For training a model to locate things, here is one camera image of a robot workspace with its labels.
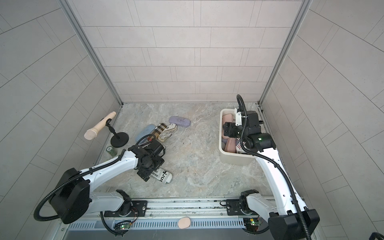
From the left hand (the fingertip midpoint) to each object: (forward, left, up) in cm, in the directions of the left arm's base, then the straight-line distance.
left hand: (162, 168), depth 83 cm
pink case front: (+25, -37, +14) cm, 47 cm away
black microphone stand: (+18, +30, +1) cm, 35 cm away
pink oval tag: (-25, -14, 0) cm, 29 cm away
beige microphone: (+7, +31, +23) cm, 39 cm away
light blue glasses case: (+25, +14, +2) cm, 28 cm away
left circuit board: (-26, +12, +2) cm, 29 cm away
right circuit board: (-25, -46, 0) cm, 53 cm away
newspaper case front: (-5, -1, +2) cm, 5 cm away
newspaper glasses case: (+9, -44, +6) cm, 45 cm away
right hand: (+13, -35, +23) cm, 44 cm away
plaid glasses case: (+24, +6, +3) cm, 25 cm away
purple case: (+32, -7, +2) cm, 33 cm away
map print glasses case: (+23, 0, +2) cm, 23 cm away
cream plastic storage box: (+5, -41, +1) cm, 41 cm away
